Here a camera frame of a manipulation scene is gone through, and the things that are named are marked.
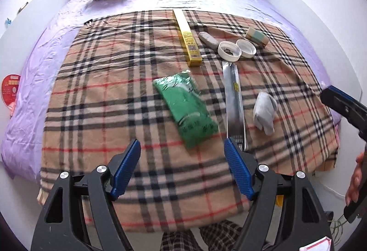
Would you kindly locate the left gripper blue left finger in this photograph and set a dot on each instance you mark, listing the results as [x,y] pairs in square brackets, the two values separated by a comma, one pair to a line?
[122,167]

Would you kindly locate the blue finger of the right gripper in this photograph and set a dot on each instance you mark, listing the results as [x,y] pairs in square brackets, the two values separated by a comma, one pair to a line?
[339,92]

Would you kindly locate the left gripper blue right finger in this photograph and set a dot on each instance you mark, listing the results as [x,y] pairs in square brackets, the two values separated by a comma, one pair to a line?
[242,166]

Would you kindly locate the long silver black wrapper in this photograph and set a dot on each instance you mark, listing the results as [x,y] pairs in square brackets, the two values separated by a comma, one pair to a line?
[235,119]

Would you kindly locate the grey sock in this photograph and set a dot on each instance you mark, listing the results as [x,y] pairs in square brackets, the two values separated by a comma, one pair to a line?
[264,112]

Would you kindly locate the beige green small box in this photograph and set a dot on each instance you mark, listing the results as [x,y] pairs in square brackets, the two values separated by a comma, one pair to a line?
[256,37]

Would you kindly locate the green plastic packet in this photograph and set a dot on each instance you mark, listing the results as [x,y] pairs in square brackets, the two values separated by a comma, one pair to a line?
[193,120]

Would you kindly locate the white round lid with contents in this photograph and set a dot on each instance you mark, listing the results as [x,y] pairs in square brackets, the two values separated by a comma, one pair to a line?
[229,51]

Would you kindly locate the long yellow box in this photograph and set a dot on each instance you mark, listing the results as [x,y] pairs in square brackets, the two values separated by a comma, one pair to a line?
[189,44]

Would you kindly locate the grey oblong eraser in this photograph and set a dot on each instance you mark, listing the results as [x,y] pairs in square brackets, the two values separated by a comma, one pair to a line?
[209,40]

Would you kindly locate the person's right hand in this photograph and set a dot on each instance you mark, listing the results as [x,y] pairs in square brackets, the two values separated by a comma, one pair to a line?
[353,189]

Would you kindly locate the plaid beige blanket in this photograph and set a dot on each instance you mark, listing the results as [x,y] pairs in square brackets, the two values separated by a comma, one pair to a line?
[125,78]

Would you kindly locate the red round hand fan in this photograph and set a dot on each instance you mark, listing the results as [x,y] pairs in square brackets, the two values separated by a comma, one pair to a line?
[9,89]

